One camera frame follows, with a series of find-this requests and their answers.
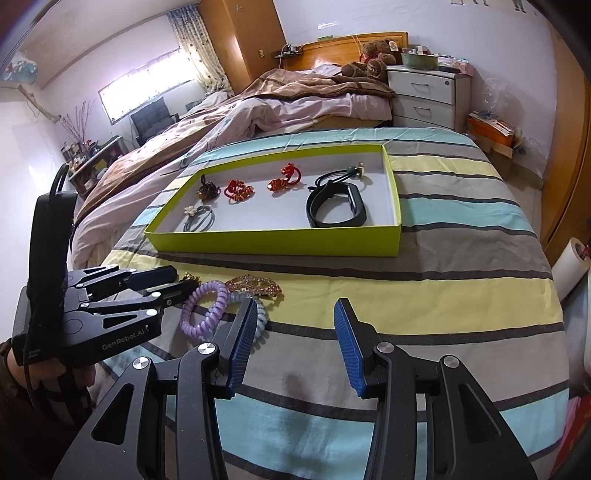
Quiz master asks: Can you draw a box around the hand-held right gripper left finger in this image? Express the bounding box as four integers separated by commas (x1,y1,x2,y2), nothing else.
53,298,259,480

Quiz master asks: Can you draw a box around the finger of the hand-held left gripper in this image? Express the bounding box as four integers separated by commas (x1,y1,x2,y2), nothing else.
67,265,178,297
65,281,198,326

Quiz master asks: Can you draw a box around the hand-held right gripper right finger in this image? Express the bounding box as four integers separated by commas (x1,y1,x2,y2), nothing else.
333,298,539,480

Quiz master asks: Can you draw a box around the blue spiral hair tie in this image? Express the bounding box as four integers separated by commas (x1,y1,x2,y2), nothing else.
228,293,269,344

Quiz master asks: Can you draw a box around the purple spiral hair tie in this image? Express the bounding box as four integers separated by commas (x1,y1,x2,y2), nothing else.
179,280,230,340

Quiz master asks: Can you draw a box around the gold rhinestone hair clip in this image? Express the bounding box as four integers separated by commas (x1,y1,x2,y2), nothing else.
225,273,283,303

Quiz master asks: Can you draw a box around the grey pearl flower hair tie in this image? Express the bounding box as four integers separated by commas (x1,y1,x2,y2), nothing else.
184,204,217,233

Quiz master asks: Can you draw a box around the green cardboard box tray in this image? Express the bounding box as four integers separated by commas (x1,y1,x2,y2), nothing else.
144,143,402,257

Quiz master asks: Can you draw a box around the black wristband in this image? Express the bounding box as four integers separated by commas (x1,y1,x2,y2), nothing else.
307,181,370,229

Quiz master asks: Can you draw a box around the black beaded hair tie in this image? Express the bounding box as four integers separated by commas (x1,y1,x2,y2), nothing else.
307,161,368,192

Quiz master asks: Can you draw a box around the person's left forearm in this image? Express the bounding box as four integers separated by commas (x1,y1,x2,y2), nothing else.
0,388,93,480

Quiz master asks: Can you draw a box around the person's left hand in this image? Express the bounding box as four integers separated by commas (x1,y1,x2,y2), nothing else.
0,339,97,407

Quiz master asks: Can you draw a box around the cluttered wooden shelf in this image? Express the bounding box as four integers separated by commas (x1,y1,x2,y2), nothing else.
62,136,125,197

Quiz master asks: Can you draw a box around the striped bedsheet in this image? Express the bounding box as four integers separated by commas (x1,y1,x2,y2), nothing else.
69,127,571,480

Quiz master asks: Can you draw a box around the dried branch decoration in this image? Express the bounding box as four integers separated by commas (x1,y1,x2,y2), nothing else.
60,100,95,144

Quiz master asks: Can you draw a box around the black chair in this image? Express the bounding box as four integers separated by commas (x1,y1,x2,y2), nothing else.
129,97,181,147

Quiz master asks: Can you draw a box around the window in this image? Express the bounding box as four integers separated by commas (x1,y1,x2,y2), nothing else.
98,48,197,125

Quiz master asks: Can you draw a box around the brown and pink duvet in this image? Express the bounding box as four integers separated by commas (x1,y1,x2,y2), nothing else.
71,62,397,259

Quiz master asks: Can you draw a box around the floral curtain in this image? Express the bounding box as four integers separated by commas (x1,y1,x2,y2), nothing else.
166,4,234,93

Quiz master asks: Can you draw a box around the white paper roll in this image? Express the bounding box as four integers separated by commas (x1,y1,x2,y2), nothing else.
551,237,591,303

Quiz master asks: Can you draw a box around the tall wooden wardrobe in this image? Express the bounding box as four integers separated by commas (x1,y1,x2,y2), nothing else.
198,0,288,95

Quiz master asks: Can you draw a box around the orange box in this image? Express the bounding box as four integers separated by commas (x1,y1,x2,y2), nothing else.
467,111,515,148

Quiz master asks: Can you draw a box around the white nightstand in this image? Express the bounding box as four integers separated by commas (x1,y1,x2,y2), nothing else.
385,65,472,134

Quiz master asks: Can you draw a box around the dark brown plush toy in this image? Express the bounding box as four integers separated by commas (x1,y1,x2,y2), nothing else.
341,54,389,79

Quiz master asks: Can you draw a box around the wooden headboard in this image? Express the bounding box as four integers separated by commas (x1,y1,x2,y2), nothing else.
295,31,411,70

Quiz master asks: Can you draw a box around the wide wooden wardrobe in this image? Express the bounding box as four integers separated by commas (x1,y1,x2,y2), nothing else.
538,14,591,259

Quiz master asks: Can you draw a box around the clear plastic bag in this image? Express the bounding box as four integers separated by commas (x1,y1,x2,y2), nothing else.
482,76,522,121

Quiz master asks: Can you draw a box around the green pot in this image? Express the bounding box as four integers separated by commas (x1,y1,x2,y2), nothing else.
399,50,439,69

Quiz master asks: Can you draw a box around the black cable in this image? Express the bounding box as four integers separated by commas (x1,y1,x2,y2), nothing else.
23,162,70,411

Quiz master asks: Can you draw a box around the covered wall air conditioner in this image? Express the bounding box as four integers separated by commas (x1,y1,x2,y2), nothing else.
0,50,40,86

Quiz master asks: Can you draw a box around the cartoon couple wall sticker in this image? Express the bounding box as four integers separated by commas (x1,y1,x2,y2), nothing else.
450,0,532,14

